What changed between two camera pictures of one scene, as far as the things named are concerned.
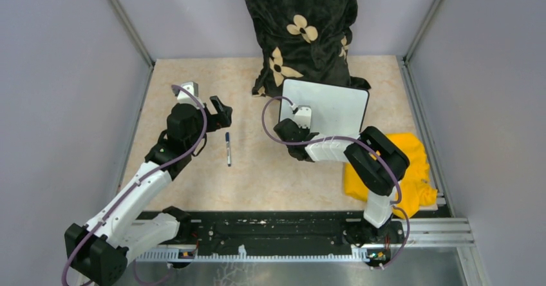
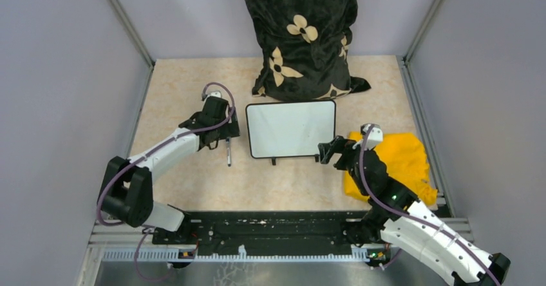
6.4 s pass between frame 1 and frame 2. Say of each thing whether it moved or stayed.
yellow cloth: stayed
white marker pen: stayed
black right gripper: moved
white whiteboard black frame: moved
